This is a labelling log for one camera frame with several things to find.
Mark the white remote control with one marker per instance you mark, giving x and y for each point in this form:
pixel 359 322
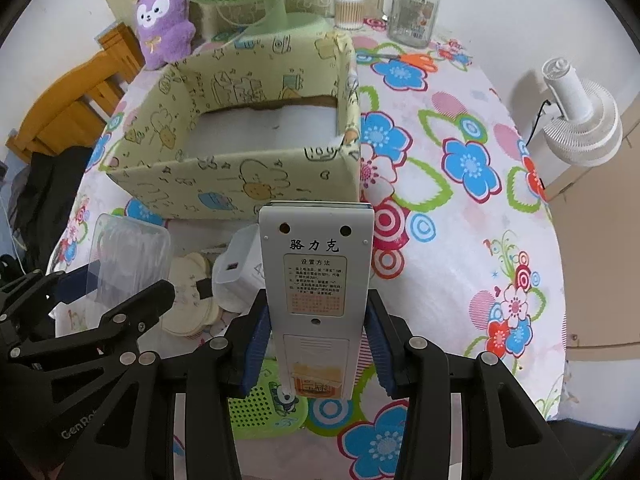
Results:
pixel 316 259

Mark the white standing fan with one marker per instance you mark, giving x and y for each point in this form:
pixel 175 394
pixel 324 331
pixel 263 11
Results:
pixel 586 131

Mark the patterned cardboard storage box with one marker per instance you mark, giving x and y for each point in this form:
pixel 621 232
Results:
pixel 227 130

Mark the green panda speaker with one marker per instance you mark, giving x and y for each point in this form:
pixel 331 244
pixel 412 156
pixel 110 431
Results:
pixel 267 411

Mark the white 45W charger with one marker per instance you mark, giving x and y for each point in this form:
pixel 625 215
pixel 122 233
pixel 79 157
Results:
pixel 237 273

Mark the purple plush toy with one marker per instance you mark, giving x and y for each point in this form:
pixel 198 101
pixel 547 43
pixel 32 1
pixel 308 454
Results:
pixel 164 30

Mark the clear plastic box of ties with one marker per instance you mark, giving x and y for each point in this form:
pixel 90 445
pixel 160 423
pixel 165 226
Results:
pixel 127 255

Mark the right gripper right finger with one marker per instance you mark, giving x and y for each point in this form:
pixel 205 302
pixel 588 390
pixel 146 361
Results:
pixel 503 434

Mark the floral tablecloth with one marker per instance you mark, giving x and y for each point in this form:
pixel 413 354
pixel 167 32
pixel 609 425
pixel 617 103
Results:
pixel 464 246

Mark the black clothing on chair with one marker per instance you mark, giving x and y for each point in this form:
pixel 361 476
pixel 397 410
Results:
pixel 42 197

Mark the cotton swab container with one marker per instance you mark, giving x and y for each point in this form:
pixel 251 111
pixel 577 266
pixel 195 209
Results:
pixel 348 14

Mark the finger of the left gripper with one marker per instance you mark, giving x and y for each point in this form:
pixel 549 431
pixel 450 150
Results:
pixel 67 287
pixel 120 328

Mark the glass mason jar mug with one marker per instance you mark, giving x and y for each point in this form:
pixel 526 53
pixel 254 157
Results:
pixel 411 22

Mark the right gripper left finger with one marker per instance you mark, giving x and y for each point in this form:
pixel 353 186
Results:
pixel 131 435

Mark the wooden chair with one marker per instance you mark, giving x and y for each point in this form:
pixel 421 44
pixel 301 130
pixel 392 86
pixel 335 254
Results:
pixel 75 109

